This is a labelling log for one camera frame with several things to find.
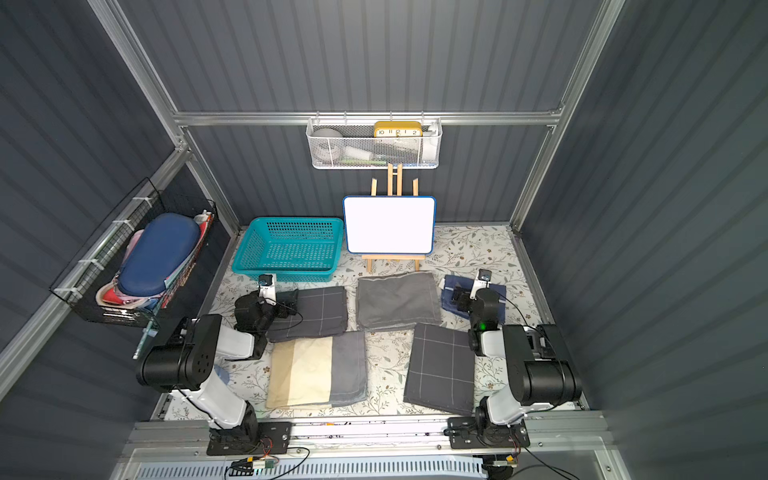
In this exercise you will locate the white wire wall basket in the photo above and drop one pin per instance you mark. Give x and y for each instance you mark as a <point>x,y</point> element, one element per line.
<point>363,151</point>

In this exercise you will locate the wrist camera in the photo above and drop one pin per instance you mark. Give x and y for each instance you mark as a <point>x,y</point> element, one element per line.
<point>267,288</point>
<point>481,281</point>

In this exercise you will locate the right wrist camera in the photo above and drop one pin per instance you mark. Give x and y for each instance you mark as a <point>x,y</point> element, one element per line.
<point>481,281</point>

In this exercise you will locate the blue framed whiteboard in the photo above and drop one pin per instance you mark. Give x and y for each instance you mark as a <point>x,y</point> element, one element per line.
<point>392,225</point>

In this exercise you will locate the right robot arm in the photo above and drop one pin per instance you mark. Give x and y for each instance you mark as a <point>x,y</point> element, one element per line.
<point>540,374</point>

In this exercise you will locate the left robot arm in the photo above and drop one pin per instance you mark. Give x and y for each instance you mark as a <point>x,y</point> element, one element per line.
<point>185,365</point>

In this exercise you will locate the black wire side basket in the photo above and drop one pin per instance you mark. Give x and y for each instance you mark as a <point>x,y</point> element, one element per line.
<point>90,285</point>

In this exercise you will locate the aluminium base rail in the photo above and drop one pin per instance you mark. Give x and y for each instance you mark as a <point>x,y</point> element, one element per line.
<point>369,436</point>

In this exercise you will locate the beige and grey pillowcase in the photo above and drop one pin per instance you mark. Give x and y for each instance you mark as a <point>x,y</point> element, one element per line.
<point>330,371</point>

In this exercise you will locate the navy yellow striped pillowcase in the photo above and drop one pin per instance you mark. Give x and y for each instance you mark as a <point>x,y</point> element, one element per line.
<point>452,288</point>

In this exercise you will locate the teal plastic laundry basket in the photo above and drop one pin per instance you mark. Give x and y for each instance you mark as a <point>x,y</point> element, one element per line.
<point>294,249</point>

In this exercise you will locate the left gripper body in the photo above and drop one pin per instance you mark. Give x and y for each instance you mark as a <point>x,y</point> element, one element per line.
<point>283,303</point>

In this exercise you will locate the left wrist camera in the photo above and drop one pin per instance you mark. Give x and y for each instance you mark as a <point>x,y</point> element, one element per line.
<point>267,288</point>

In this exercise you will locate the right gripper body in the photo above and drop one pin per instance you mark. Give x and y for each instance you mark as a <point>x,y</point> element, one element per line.
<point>459,298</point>

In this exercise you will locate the yellow alarm clock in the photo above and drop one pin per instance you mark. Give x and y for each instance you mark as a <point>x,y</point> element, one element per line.
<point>398,129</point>

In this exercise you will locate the dark checked pillowcase front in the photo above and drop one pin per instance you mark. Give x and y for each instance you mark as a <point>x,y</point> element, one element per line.
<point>441,370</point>

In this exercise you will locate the dark grey checked pillowcase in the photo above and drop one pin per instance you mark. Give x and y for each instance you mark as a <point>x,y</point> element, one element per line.
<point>310,313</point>

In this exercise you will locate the plain grey pillowcase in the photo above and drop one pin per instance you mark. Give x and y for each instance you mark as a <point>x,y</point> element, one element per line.
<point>397,302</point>

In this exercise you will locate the white tape roll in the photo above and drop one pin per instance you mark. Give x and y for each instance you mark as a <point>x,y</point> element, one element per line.
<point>326,144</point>

